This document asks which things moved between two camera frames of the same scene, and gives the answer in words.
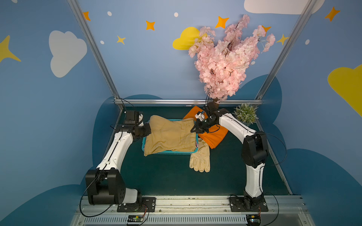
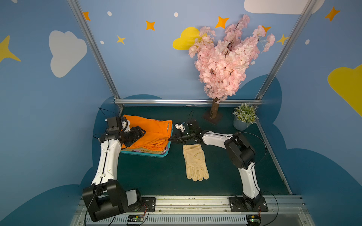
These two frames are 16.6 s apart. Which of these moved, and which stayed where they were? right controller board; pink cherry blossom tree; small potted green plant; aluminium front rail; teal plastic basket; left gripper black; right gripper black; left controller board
Moved: teal plastic basket; right gripper black; left gripper black
Stayed: right controller board; small potted green plant; aluminium front rail; pink cherry blossom tree; left controller board
